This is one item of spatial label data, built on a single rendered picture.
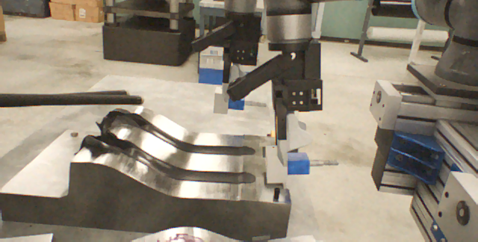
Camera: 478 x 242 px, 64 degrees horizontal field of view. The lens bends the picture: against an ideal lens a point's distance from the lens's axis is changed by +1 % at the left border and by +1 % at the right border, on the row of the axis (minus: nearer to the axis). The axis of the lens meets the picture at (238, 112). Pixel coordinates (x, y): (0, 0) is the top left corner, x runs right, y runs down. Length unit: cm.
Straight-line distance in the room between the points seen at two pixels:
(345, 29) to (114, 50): 423
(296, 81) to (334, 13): 664
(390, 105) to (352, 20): 637
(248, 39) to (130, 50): 392
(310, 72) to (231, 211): 27
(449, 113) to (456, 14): 23
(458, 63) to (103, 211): 84
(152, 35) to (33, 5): 335
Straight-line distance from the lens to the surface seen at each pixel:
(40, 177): 80
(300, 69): 65
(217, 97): 94
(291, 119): 65
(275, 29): 63
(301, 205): 83
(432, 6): 113
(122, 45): 480
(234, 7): 87
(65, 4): 748
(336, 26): 730
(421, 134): 105
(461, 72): 104
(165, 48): 465
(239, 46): 89
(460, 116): 106
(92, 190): 70
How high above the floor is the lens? 126
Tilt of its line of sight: 22 degrees down
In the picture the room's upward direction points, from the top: 5 degrees clockwise
